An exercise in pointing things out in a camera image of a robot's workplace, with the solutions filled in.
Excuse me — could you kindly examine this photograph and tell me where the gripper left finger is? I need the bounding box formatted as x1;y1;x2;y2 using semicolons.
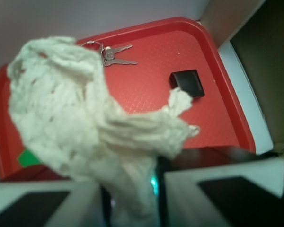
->
0;181;104;227

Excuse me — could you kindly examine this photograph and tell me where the red plastic tray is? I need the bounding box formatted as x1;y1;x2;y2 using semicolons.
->
0;18;256;181

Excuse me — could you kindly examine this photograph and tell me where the black rectangular block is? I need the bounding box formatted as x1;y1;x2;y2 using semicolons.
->
169;70;205;99

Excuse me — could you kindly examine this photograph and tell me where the white paper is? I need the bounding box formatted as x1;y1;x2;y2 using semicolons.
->
7;36;200;227

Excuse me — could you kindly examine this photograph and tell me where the green rectangular block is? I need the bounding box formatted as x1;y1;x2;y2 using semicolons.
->
17;149;43;168

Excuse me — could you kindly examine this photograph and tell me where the bunch of silver keys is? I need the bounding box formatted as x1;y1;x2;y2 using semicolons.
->
80;40;138;67

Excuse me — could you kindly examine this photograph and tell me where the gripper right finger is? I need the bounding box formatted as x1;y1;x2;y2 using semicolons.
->
157;147;284;227

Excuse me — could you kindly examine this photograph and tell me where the brown cardboard panel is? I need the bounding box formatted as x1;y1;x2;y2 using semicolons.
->
200;0;284;154

